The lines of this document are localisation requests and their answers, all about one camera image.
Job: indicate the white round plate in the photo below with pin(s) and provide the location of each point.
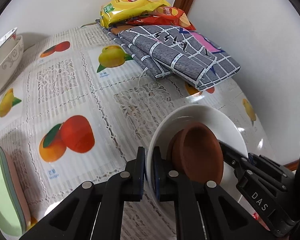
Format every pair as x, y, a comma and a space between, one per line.
222, 127

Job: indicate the brown clay saucer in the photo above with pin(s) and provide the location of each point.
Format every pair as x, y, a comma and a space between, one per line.
173, 152
201, 155

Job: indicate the fruit print lace tablecloth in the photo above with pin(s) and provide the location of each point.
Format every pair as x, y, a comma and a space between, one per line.
57, 79

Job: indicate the green square plate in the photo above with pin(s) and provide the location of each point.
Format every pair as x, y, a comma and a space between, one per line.
9, 220

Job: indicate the pink square plate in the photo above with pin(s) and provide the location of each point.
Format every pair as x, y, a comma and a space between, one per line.
15, 190

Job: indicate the blue patterned porcelain bowl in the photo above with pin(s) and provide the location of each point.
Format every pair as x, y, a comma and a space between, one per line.
7, 42

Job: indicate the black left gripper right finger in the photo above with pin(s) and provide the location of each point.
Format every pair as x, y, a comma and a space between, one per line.
163, 184

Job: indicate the right hand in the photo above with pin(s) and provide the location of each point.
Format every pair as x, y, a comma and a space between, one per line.
258, 218

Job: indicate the large white porcelain bowl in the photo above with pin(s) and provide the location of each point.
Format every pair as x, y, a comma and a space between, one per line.
11, 62

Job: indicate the grey checked folded cloth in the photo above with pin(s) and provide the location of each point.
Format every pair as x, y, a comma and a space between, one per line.
164, 50

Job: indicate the red chips bag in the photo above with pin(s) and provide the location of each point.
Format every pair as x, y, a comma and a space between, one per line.
163, 15

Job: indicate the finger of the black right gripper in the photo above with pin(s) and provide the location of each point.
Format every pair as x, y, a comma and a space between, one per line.
233, 158

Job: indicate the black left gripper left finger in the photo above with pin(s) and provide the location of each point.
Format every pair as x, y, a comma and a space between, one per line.
136, 168

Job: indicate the yellow chips bag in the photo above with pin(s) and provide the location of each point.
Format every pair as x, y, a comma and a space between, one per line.
119, 10

